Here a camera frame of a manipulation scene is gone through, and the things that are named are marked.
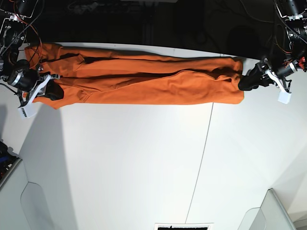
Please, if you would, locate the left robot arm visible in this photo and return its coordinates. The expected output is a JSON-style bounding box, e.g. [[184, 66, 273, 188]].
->
[[238, 0, 307, 94]]

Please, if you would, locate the clear plastic bin left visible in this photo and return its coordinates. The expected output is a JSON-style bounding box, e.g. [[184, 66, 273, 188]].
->
[[0, 160, 50, 230]]

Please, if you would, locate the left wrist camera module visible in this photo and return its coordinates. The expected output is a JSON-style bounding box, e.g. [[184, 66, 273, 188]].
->
[[278, 91, 292, 104]]

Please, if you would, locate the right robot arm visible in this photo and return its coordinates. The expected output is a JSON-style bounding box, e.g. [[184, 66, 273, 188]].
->
[[0, 0, 64, 107]]

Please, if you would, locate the orange t-shirt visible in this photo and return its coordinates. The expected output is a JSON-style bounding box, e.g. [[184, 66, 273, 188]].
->
[[24, 43, 244, 109]]

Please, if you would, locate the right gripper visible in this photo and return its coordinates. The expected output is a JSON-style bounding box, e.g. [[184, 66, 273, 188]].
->
[[6, 59, 64, 106]]

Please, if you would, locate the black and white marker card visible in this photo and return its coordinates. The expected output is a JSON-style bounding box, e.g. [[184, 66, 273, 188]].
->
[[154, 223, 214, 230]]

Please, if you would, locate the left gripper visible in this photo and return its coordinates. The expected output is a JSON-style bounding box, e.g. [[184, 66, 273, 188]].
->
[[238, 58, 298, 92]]

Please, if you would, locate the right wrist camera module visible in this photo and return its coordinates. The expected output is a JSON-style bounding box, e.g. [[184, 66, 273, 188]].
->
[[18, 104, 36, 119]]

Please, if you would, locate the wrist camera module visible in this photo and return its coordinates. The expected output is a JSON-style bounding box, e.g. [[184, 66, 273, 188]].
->
[[18, 104, 36, 119], [278, 91, 292, 104]]

